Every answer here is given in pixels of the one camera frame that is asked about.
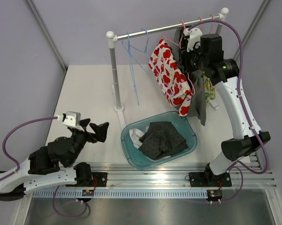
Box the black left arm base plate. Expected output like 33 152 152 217
83 172 108 188

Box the pink hanger with poppy skirt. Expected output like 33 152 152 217
148 26 195 105

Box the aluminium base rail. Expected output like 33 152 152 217
90 162 277 189

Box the red poppy print skirt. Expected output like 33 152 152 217
148 39 196 116

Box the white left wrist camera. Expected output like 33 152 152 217
55 112 84 131

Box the white slotted cable duct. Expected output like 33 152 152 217
33 188 208 199

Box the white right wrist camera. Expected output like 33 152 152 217
183 28 202 52

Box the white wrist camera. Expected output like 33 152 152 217
55 112 84 131
183 28 202 52

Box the teal plastic basin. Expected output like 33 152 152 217
121 111 197 170

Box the white skirt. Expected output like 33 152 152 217
129 128 171 161

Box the silver clothes rack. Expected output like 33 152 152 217
106 7 229 129

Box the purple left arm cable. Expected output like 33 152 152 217
0 116 91 218

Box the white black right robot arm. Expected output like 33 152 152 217
179 33 270 187

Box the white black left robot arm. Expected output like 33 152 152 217
0 116 109 202

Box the dark grey dotted skirt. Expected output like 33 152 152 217
138 121 188 161

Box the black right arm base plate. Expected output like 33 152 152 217
186 172 232 188

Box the lemon print skirt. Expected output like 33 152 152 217
201 71 216 107

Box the blue wire hanger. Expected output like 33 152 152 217
121 32 140 105
130 28 153 70

